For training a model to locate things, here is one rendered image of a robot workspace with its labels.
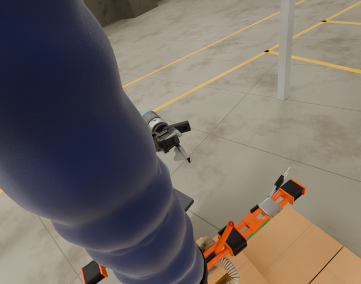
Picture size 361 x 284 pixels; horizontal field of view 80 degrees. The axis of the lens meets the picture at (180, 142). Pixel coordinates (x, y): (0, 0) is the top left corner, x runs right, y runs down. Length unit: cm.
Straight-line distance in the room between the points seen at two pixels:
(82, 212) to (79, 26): 23
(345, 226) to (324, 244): 77
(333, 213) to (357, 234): 23
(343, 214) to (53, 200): 248
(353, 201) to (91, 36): 262
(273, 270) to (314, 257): 27
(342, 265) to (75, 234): 159
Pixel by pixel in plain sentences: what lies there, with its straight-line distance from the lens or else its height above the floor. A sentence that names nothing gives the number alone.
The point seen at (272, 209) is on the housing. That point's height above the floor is 126.
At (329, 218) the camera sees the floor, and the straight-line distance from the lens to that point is 254.
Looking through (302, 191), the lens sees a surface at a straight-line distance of 113.
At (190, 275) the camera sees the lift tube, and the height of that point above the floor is 147.
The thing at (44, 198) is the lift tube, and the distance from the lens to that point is 33.
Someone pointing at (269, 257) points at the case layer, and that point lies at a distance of 171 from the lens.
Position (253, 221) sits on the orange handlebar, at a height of 125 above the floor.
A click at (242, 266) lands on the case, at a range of 127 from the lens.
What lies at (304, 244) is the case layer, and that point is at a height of 54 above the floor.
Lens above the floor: 215
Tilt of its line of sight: 40 degrees down
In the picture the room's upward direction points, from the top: 19 degrees counter-clockwise
